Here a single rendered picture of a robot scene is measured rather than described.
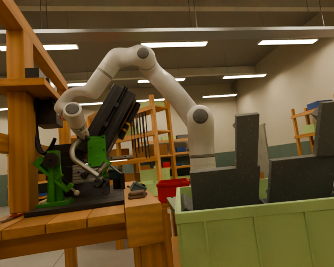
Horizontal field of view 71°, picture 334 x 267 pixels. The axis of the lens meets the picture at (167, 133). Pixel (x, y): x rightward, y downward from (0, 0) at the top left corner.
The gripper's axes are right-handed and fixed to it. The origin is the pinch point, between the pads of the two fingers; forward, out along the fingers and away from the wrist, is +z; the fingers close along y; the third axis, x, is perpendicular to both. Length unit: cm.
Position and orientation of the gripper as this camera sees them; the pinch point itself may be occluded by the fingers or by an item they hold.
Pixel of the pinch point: (81, 137)
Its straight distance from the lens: 148.5
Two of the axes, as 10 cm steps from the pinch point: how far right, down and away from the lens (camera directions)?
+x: -5.9, 6.6, -4.6
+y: -7.9, -5.9, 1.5
